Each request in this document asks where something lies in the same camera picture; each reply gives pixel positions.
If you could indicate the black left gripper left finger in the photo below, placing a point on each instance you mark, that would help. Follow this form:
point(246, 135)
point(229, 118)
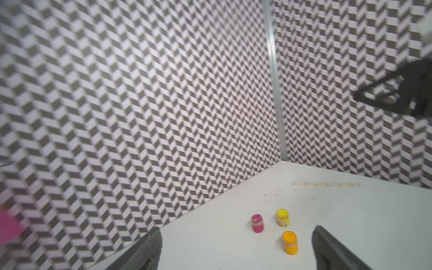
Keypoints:
point(143, 255)

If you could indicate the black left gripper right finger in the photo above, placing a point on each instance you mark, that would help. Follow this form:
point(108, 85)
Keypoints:
point(331, 254)

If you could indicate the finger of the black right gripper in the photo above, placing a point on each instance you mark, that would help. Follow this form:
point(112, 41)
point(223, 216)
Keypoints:
point(360, 92)
point(387, 104)

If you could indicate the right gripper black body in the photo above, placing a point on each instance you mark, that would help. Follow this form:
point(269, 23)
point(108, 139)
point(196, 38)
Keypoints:
point(415, 91)

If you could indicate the orange paint jar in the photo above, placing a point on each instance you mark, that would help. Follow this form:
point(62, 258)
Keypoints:
point(290, 242)

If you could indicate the yellow paint jar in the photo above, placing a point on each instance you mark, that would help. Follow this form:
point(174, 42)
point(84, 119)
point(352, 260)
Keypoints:
point(282, 217)

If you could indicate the pink paint jar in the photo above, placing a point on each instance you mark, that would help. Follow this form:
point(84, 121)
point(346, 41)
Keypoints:
point(257, 223)

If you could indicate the pink plastic wine glass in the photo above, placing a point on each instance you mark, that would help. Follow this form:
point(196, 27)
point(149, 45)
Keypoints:
point(10, 228)

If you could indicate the aluminium corner post right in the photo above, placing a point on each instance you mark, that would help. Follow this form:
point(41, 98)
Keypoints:
point(275, 83)

